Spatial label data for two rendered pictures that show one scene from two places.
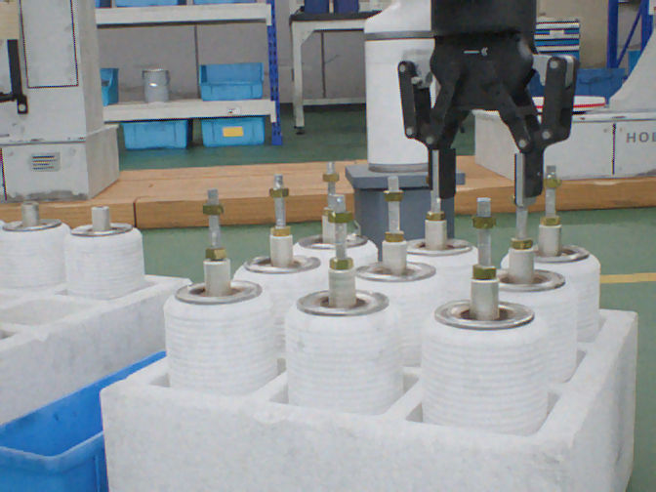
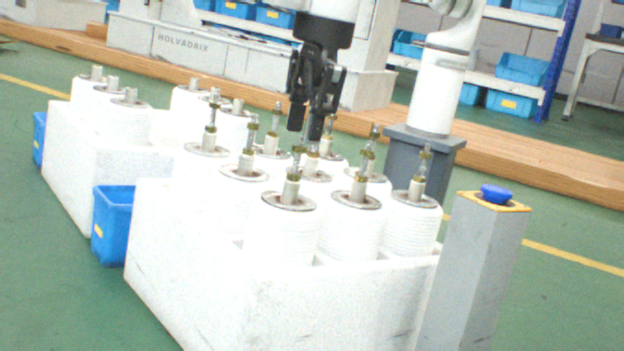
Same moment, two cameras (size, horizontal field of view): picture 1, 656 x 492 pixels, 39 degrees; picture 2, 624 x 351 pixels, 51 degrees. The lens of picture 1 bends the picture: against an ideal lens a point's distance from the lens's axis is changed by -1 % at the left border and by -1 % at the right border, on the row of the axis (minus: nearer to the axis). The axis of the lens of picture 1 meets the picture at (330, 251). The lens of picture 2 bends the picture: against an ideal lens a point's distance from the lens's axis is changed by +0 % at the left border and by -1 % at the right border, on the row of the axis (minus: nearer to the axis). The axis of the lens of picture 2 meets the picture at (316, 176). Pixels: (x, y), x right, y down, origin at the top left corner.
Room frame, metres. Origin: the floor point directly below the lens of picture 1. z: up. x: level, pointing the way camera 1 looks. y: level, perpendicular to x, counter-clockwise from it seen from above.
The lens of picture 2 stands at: (-0.07, -0.50, 0.50)
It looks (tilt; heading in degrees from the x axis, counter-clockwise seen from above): 14 degrees down; 25
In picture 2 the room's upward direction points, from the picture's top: 12 degrees clockwise
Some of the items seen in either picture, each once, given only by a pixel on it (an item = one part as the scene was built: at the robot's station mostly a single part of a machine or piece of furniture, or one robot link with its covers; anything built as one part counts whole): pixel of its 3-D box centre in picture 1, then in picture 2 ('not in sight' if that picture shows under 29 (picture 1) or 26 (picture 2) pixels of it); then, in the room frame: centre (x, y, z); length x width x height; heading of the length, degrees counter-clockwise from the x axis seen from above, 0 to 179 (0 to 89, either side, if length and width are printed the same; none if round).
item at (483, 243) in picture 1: (483, 248); (296, 163); (0.68, -0.11, 0.30); 0.01 x 0.01 x 0.08; 57
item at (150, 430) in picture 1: (398, 435); (289, 268); (0.84, -0.06, 0.09); 0.39 x 0.39 x 0.18; 65
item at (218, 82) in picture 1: (232, 81); (523, 69); (5.57, 0.54, 0.36); 0.50 x 0.38 x 0.21; 3
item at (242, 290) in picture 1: (219, 293); (207, 150); (0.78, 0.10, 0.25); 0.08 x 0.08 x 0.01
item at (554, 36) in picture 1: (534, 71); not in sight; (6.39, -1.43, 0.34); 0.59 x 0.47 x 0.69; 3
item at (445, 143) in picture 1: (430, 155); (293, 106); (0.71, -0.08, 0.37); 0.03 x 0.01 x 0.05; 50
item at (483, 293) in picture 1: (483, 299); (290, 192); (0.68, -0.11, 0.26); 0.02 x 0.02 x 0.03
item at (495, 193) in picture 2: not in sight; (495, 195); (0.78, -0.35, 0.32); 0.04 x 0.04 x 0.02
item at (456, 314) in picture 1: (483, 315); (288, 201); (0.68, -0.11, 0.25); 0.08 x 0.08 x 0.01
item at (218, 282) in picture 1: (218, 278); (208, 142); (0.78, 0.10, 0.26); 0.02 x 0.02 x 0.03
